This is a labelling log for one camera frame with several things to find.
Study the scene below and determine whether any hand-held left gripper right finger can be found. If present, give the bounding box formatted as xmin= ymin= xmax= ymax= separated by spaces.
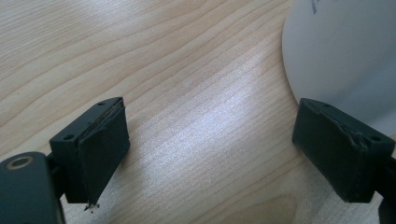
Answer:
xmin=291 ymin=97 xmax=396 ymax=203

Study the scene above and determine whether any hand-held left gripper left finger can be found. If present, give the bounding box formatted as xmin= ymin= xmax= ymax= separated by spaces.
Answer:
xmin=49 ymin=96 xmax=131 ymax=213

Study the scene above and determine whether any white pump bottle blue cap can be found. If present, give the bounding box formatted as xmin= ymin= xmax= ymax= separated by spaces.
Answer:
xmin=281 ymin=0 xmax=396 ymax=138

